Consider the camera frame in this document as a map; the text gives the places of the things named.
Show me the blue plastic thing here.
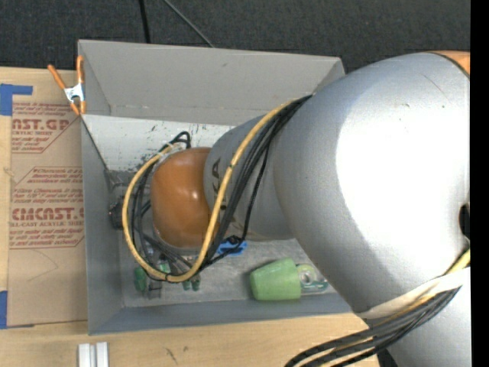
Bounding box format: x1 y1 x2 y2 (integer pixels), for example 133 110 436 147
215 239 248 258

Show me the light green cup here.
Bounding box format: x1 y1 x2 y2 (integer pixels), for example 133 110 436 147
249 258 303 302

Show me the brown cardboard board red print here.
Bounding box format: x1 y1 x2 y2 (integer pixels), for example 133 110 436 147
0 66 89 330

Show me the clear green plastic thing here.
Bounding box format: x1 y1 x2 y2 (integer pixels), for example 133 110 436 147
296 263 330 294

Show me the grey metal bin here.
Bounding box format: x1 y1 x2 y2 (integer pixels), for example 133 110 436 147
76 39 353 336

